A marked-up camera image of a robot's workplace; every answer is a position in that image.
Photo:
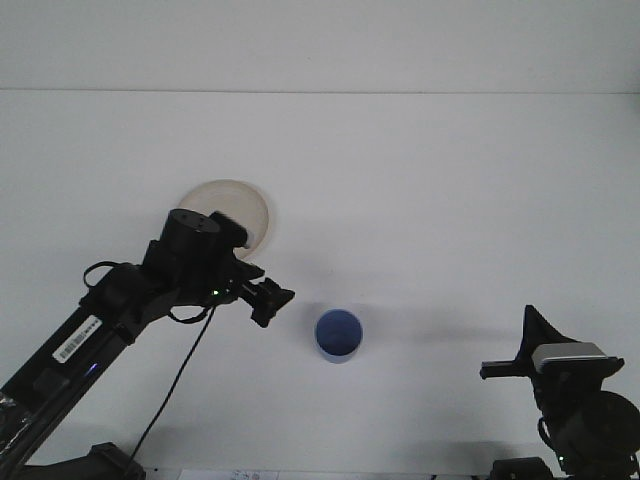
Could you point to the pale blue cup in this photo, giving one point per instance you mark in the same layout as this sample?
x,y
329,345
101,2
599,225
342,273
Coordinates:
x,y
339,335

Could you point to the pale round plate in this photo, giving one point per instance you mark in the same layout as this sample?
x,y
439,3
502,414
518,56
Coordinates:
x,y
240,200

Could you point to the white printed paper sheet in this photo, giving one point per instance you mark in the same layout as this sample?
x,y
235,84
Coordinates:
x,y
225,475

